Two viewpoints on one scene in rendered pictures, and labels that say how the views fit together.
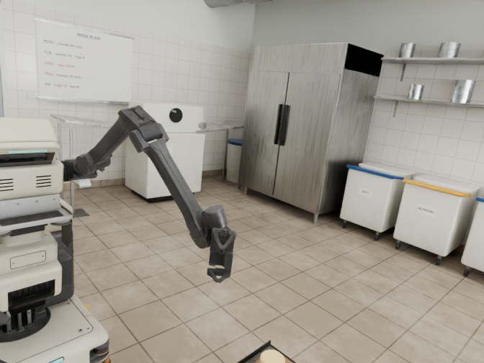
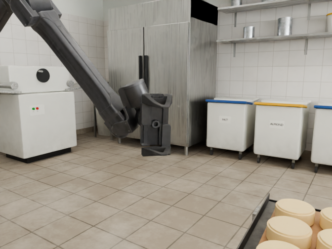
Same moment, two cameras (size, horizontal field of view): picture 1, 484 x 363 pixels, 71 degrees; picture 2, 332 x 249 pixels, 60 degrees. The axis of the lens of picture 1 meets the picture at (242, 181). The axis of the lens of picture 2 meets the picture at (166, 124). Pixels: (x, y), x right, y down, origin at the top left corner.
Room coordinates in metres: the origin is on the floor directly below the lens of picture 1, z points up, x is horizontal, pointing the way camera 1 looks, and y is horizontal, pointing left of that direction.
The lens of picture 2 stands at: (0.26, 0.15, 1.10)
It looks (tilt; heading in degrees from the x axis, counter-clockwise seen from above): 10 degrees down; 348
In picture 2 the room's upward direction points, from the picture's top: straight up
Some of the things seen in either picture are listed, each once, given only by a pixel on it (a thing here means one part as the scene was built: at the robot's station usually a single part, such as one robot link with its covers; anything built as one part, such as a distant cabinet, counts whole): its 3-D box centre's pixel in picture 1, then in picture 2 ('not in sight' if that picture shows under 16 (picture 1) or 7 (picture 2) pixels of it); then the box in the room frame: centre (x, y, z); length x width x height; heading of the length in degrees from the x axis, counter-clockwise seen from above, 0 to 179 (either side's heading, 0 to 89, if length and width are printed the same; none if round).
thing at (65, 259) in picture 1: (39, 281); not in sight; (1.30, 0.82, 0.55); 0.28 x 0.27 x 0.25; 137
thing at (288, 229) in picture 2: not in sight; (288, 232); (0.53, -0.06, 0.91); 0.05 x 0.05 x 0.02
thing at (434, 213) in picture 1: (433, 217); (281, 131); (3.41, -2.02, 0.39); 0.64 x 0.54 x 0.77; 135
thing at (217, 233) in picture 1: (222, 245); (159, 111); (0.86, 0.03, 1.02); 0.09 x 0.07 x 0.07; 2
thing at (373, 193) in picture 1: (374, 199); (231, 126); (3.88, -1.57, 0.39); 0.64 x 0.54 x 0.77; 136
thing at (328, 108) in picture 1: (302, 131); (160, 78); (4.58, -0.72, 1.03); 1.40 x 0.91 x 2.05; 44
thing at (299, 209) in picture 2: (271, 361); (294, 212); (0.58, -0.10, 0.91); 0.05 x 0.05 x 0.02
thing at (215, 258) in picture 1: (222, 245); (152, 121); (0.93, 0.04, 0.99); 0.07 x 0.07 x 0.10; 2
